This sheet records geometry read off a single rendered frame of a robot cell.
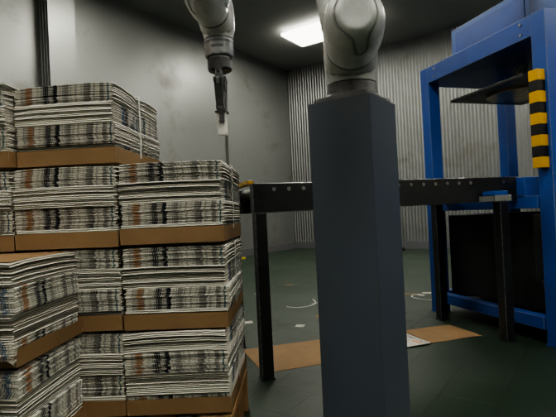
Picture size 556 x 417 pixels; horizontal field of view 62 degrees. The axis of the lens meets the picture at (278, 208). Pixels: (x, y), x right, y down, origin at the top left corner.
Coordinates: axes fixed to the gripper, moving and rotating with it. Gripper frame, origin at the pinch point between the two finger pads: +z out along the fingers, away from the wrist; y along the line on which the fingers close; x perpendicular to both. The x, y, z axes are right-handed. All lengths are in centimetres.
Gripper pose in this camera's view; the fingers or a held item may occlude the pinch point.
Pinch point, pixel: (222, 124)
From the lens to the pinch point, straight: 147.8
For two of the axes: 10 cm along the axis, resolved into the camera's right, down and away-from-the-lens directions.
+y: -0.4, -0.1, -10.0
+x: 10.0, -0.5, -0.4
